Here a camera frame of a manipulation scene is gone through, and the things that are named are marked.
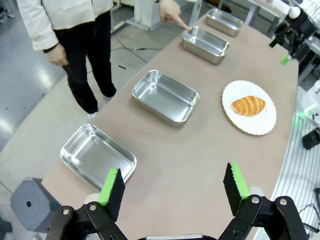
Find black floor cable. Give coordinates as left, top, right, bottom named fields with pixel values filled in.
left=109, top=33, right=161, bottom=64

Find cream white jacket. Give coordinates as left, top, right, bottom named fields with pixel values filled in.
left=16, top=0, right=120, bottom=52

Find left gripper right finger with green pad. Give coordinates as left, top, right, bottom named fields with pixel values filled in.
left=217, top=162, right=308, bottom=240

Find golden brown croissant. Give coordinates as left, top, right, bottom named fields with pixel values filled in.
left=231, top=95, right=266, bottom=117

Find black trousers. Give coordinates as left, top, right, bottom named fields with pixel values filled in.
left=53, top=10, right=117, bottom=114

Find white machine pedestal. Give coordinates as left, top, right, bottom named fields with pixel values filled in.
left=133, top=0, right=164, bottom=32

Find white scalloped plate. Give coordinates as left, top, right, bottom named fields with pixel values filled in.
left=221, top=80, right=277, bottom=136

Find shallow steel tray container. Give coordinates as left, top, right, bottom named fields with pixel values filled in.
left=60, top=123, right=138, bottom=192

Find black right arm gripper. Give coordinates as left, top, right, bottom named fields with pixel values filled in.
left=268, top=11, right=317, bottom=67

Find aluminium slotted base plate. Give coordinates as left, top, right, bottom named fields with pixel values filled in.
left=254, top=111, right=320, bottom=240

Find black wrist cuff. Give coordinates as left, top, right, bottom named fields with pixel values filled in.
left=42, top=42, right=61, bottom=54

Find black cables bundle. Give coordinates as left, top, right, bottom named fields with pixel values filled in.
left=296, top=202, right=320, bottom=235

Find deep steel rectangular container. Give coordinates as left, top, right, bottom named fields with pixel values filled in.
left=181, top=26, right=231, bottom=65
left=131, top=69, right=201, bottom=129
left=204, top=8, right=244, bottom=38

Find black camera lens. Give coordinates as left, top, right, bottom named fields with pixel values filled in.
left=301, top=127, right=320, bottom=151

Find person's right hand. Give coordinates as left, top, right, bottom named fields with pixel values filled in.
left=47, top=43, right=69, bottom=67

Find aluminium frame post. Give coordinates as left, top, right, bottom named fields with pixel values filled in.
left=246, top=0, right=281, bottom=38

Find grey box device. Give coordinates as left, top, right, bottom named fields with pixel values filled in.
left=10, top=177, right=62, bottom=232

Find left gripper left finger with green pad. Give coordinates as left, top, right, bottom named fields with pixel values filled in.
left=46, top=167, right=131, bottom=240

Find person's left hand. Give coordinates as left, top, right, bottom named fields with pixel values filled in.
left=159, top=0, right=191, bottom=31

